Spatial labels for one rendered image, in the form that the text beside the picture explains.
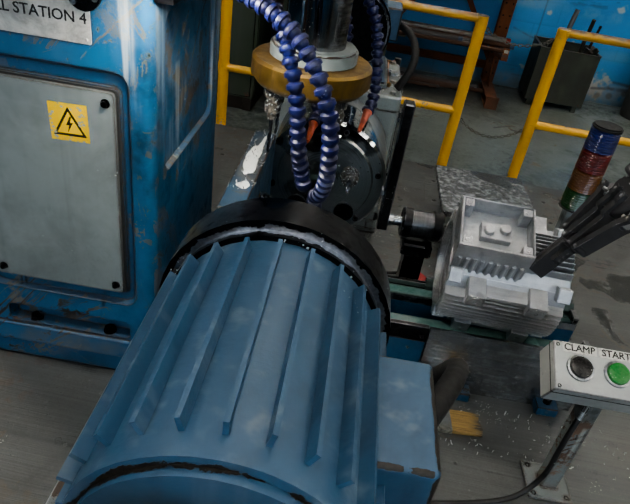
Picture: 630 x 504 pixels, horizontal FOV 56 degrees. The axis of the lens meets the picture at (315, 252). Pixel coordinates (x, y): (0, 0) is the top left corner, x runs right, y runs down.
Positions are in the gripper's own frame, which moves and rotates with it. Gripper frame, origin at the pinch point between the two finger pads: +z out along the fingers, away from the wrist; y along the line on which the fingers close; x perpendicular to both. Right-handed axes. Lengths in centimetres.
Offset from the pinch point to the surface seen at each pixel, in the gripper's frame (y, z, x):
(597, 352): 18.7, 0.8, 4.0
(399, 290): -9.9, 26.3, -8.4
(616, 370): 21.2, 0.2, 5.9
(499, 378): 1.9, 22.5, 12.1
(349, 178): -23.3, 19.9, -27.1
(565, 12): -500, -37, 139
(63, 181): 12, 32, -66
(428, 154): -302, 84, 75
